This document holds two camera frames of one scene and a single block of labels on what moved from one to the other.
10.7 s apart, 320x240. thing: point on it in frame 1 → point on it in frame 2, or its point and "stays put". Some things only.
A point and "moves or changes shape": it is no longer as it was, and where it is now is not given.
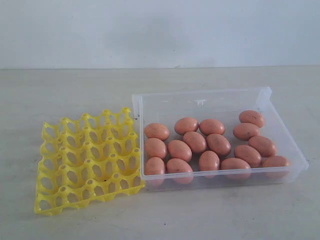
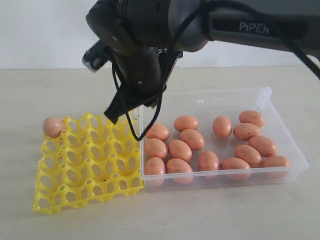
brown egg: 210,126 → 222,126
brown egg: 196,141 moves or changes shape
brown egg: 179,171 stays put
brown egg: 156,130 stays put
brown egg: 252,117 stays put
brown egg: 218,144 → 52,126
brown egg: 209,164 stays put
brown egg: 248,154 stays put
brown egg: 178,149 stays put
